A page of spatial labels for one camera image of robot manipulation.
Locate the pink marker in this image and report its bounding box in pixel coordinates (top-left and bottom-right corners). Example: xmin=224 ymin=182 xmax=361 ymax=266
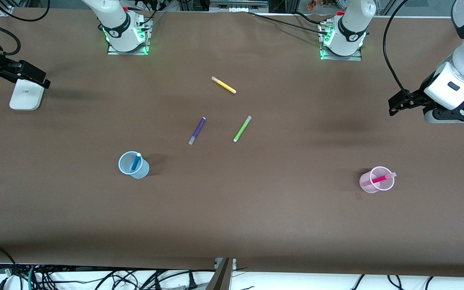
xmin=363 ymin=172 xmax=397 ymax=186

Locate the white desk lamp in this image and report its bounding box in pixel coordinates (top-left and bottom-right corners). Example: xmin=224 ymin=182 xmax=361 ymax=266
xmin=9 ymin=79 xmax=46 ymax=111

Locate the translucent pink plastic cup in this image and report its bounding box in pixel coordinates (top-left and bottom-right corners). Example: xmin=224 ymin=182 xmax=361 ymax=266
xmin=359 ymin=166 xmax=395 ymax=194

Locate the translucent blue plastic cup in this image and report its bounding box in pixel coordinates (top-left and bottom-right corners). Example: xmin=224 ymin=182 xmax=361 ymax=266
xmin=118 ymin=151 xmax=150 ymax=179

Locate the orange figurine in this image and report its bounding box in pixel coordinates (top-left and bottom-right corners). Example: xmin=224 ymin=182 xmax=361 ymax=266
xmin=307 ymin=0 xmax=339 ymax=10

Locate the brown table cover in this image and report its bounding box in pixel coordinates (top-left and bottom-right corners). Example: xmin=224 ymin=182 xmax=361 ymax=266
xmin=0 ymin=8 xmax=464 ymax=278

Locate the green marker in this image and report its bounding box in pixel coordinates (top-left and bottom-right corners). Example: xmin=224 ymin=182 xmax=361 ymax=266
xmin=233 ymin=116 xmax=252 ymax=143

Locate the purple marker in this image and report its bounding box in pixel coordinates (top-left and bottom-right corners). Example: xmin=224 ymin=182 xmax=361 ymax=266
xmin=188 ymin=117 xmax=207 ymax=145

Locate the yellow marker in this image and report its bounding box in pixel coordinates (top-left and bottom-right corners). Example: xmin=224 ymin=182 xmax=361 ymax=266
xmin=211 ymin=76 xmax=237 ymax=94

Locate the grey metal box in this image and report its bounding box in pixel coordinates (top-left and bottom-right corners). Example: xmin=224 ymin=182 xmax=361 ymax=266
xmin=209 ymin=0 xmax=269 ymax=12

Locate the dark table support bar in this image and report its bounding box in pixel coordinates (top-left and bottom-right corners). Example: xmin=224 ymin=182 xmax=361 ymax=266
xmin=206 ymin=259 xmax=232 ymax=290

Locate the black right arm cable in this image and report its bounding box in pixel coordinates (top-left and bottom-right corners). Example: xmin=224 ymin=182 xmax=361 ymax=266
xmin=0 ymin=0 xmax=51 ymax=55

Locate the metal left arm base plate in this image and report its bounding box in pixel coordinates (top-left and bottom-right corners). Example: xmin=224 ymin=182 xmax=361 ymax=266
xmin=319 ymin=20 xmax=363 ymax=62

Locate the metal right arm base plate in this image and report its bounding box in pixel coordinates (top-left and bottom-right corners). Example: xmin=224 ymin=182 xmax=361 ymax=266
xmin=107 ymin=15 xmax=153 ymax=56

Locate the short black table cable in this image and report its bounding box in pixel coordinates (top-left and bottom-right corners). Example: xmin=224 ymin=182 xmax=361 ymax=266
xmin=292 ymin=12 xmax=325 ymax=25

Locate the long black table cable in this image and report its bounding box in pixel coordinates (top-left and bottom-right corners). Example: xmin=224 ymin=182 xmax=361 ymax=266
xmin=248 ymin=11 xmax=326 ymax=33

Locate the white metal bracket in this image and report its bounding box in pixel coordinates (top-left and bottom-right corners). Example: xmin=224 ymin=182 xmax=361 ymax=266
xmin=214 ymin=258 xmax=237 ymax=271

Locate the black plug with cable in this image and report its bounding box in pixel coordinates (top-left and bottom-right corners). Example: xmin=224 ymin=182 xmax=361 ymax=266
xmin=151 ymin=270 xmax=199 ymax=290

